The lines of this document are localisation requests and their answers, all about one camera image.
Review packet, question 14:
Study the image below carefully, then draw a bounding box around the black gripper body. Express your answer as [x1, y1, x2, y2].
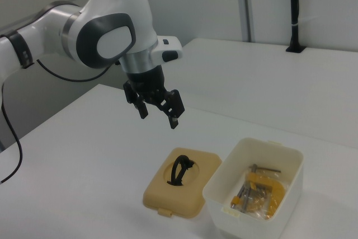
[123, 64, 169, 104]

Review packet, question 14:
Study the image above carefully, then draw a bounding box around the tan tool case lid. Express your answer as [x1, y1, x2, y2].
[142, 147, 223, 220]

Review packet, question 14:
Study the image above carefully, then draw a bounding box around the white plastic tool case box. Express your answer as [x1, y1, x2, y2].
[201, 137, 305, 229]

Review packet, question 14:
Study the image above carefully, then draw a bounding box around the clear bag of metal bits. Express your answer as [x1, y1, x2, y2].
[230, 180, 271, 219]

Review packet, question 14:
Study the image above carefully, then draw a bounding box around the yellow C-clamp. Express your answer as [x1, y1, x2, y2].
[246, 163, 287, 220]

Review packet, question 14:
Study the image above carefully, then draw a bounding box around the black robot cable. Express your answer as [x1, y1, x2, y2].
[0, 58, 120, 185]

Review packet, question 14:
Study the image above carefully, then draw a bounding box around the grey partition post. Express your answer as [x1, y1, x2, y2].
[239, 0, 255, 43]

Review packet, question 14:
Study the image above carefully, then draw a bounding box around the black cable strap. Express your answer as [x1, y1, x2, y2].
[7, 33, 35, 69]

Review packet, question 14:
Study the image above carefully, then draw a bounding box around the black camera stand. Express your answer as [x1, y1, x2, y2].
[285, 0, 307, 54]

